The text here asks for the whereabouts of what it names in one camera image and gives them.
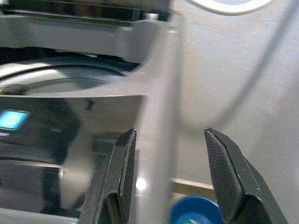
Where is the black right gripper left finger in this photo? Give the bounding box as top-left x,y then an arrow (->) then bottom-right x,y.
79,128 -> 137,224

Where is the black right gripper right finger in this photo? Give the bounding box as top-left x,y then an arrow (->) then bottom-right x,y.
204,127 -> 289,224

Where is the silver top-load washing machine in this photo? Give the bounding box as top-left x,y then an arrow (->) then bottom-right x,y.
0,14 -> 183,224

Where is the blue plastic bucket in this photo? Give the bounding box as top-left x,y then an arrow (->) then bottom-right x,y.
169,195 -> 222,224

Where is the blue washer panel button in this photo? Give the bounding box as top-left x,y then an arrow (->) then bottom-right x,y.
0,109 -> 31,130

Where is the dark glass washer lid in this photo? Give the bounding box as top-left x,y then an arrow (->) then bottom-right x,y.
0,0 -> 171,23

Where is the white water hose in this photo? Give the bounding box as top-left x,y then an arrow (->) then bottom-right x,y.
189,0 -> 274,15

